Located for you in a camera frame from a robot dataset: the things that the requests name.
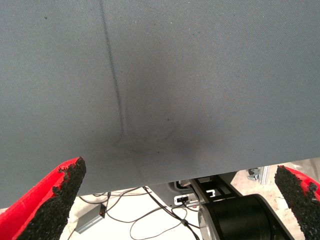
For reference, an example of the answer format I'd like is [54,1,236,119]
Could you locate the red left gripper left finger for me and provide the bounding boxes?
[0,156,87,240]

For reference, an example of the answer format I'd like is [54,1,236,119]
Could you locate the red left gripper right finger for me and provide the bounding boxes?
[274,165,320,240]

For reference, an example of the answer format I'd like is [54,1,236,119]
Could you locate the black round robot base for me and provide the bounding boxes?
[198,193,293,240]

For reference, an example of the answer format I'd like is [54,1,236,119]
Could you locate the aluminium profile piece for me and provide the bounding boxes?
[248,165,270,185]

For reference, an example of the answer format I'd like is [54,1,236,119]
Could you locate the grey floor box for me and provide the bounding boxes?
[74,203,105,235]

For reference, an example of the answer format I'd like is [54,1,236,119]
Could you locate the grey chassis panel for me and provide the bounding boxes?
[151,180,201,208]

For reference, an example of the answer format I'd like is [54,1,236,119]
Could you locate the dark grey table cloth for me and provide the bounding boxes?
[0,0,320,201]

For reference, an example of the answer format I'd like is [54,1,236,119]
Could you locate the black metal frame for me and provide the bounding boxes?
[192,173,243,201]

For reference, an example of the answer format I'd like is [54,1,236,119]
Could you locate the thin black floor cable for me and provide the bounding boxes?
[78,187,201,240]
[142,186,205,240]

